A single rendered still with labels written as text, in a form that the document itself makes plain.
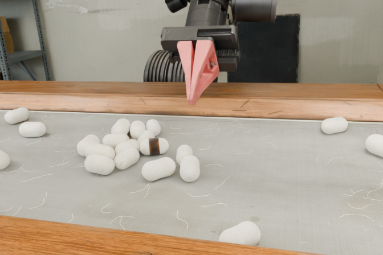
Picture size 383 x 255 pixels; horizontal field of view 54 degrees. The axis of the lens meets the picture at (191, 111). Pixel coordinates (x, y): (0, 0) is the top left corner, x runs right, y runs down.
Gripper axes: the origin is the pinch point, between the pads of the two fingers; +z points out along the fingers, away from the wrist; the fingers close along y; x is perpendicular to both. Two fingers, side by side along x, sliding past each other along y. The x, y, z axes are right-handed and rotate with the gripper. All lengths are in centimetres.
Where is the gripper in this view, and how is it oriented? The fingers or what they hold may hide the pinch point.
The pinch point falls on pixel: (191, 97)
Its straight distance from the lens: 47.5
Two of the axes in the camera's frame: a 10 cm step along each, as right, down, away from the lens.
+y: 9.7, 0.3, -2.6
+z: -1.6, 8.6, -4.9
